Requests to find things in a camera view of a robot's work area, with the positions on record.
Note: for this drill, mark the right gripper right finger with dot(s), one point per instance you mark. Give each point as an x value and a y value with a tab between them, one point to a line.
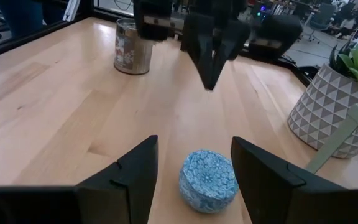
259	186

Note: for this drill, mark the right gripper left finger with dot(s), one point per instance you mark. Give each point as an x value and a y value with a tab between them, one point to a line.
126	193

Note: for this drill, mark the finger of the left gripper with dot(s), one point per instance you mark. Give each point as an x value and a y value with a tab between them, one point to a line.
232	43
199	40

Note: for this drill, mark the silver lidded candle jar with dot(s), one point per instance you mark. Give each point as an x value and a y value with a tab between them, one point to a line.
132	53

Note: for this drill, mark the blue patterned candle tin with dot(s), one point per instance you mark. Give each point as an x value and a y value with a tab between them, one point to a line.
208	183

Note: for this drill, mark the grey office chair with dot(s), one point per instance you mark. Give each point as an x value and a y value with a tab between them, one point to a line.
320	18

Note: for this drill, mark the potted succulent plant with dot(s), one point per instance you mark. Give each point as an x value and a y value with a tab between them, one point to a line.
322	105

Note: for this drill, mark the person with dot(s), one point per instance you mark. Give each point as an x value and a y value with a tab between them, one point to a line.
350	25
23	15

